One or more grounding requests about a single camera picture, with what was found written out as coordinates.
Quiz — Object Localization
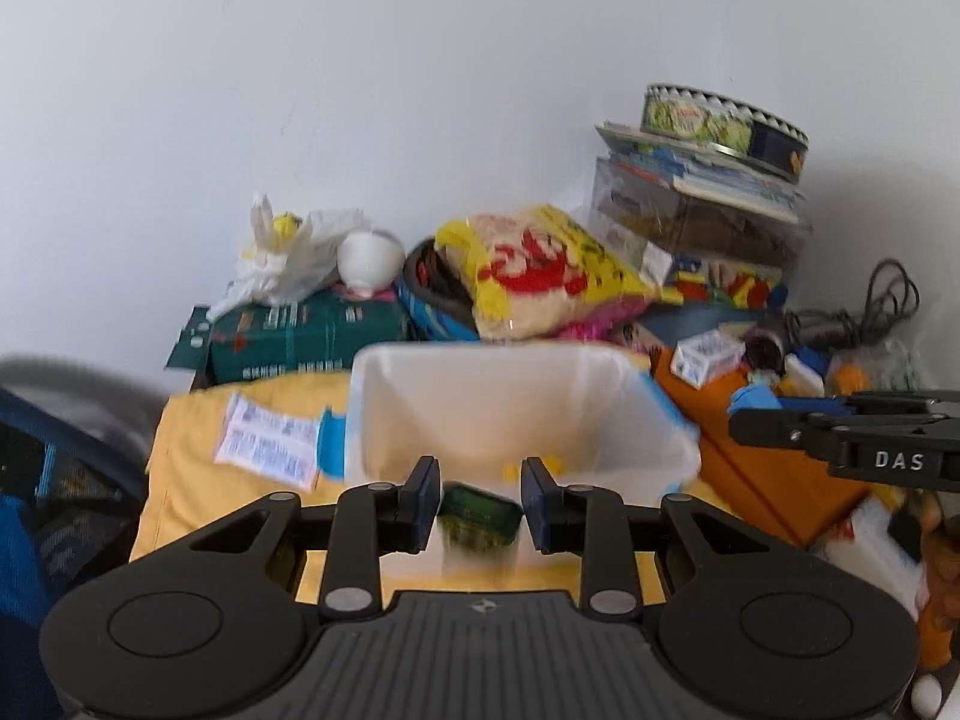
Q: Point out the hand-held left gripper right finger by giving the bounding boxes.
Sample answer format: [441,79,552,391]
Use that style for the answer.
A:
[519,456,782,617]

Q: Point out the yellow and red snack bag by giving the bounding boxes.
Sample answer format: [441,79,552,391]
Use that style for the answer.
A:
[434,203,662,343]

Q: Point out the black hair dryer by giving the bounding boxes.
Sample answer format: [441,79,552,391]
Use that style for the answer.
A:
[742,307,848,373]

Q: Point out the clear plastic box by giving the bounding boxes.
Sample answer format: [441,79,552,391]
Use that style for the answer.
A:
[588,157,815,272]

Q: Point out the round printed tin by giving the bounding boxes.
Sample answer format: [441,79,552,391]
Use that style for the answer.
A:
[639,83,812,182]

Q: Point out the colourful toy puzzle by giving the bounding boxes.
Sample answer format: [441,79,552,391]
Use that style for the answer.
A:
[667,254,789,313]

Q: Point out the yellow blanket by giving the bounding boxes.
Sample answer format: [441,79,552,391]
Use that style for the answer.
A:
[128,370,722,605]

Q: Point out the dark green toy vehicle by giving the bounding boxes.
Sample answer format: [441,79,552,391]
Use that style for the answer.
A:
[436,483,524,549]

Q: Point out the white printed packet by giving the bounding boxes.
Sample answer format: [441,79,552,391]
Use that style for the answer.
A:
[211,391,324,493]

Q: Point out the white plastic bin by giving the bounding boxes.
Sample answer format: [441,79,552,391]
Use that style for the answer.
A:
[343,340,703,497]

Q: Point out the black cable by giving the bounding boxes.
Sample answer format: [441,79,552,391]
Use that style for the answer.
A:
[794,258,920,347]

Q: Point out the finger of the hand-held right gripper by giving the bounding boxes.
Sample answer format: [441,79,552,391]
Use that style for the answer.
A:
[779,391,960,429]
[728,406,853,463]

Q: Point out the white and blue carton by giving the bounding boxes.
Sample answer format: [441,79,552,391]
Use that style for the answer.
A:
[669,329,748,392]

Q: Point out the dark green carton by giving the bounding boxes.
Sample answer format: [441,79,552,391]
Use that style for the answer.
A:
[164,288,410,392]

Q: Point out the white round ball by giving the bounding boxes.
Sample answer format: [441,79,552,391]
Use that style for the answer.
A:
[334,228,407,294]

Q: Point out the orange box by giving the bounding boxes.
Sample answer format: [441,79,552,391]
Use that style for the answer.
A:
[648,344,872,549]

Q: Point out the stack of books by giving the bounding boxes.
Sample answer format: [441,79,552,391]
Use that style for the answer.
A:
[594,119,808,223]

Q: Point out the white plastic bag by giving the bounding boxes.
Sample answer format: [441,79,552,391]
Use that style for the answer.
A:
[205,190,377,309]

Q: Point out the pink plastic bag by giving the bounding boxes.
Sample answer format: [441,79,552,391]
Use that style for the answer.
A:
[559,315,638,346]

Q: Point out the dark blue mesh bag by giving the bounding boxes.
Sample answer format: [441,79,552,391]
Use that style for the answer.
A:
[0,385,152,720]

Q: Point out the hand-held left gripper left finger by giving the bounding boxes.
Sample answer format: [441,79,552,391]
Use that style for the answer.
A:
[187,456,442,620]

